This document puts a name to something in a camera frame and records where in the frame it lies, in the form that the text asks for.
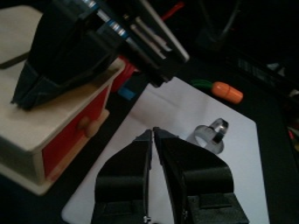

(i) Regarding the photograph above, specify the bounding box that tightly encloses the red toy utensil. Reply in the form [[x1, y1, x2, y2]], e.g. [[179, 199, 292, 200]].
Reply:
[[160, 1, 187, 22]]

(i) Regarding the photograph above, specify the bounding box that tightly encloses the red drawer with wooden knob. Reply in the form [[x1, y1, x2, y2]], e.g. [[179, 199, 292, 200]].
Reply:
[[40, 83, 115, 180]]

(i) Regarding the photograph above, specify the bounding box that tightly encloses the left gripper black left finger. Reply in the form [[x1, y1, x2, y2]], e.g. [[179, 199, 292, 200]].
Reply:
[[91, 129, 155, 224]]

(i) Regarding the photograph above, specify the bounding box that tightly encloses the toy carrot with green top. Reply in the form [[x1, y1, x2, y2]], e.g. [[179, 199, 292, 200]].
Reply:
[[190, 78, 246, 105]]

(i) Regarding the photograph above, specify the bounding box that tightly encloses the wooden box frame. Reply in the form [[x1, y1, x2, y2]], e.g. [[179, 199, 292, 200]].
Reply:
[[0, 5, 127, 197]]

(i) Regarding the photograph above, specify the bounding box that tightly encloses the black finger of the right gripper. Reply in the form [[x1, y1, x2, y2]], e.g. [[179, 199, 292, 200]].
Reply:
[[11, 55, 123, 111], [28, 0, 119, 84]]

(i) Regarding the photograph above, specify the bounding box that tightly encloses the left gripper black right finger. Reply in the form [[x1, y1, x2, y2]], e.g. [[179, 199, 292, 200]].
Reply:
[[152, 126, 250, 224]]

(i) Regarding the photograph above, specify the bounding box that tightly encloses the small metal bucket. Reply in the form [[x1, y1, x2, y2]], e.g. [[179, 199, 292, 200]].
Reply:
[[186, 117, 230, 155]]

